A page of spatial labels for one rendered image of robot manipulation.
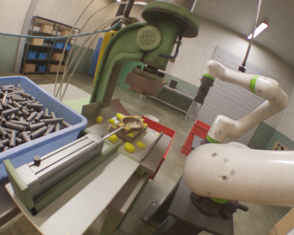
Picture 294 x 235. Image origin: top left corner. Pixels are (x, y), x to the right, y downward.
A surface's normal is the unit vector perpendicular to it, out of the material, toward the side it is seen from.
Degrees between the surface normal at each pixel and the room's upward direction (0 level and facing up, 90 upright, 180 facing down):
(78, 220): 0
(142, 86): 90
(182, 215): 0
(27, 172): 0
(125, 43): 90
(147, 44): 90
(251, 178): 83
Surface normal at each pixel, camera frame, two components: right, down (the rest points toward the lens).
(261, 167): -0.69, -0.61
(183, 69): -0.33, 0.21
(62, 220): 0.35, -0.88
